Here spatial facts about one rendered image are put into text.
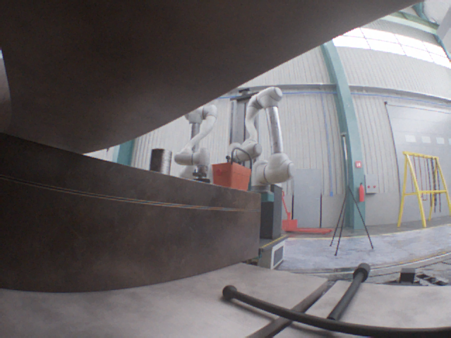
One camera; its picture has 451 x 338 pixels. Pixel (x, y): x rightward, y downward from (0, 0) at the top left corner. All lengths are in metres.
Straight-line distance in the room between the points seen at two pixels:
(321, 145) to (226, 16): 7.58
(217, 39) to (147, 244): 0.57
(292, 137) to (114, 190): 7.46
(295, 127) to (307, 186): 2.39
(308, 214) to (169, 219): 6.75
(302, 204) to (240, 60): 6.95
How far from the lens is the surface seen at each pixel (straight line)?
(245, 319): 0.52
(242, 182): 1.01
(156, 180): 0.64
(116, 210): 0.58
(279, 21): 0.32
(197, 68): 0.41
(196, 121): 1.87
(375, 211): 8.11
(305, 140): 7.78
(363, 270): 0.85
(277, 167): 1.39
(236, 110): 2.09
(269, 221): 1.84
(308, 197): 7.25
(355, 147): 6.95
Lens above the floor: 0.58
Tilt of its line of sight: 12 degrees up
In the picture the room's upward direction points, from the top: 3 degrees clockwise
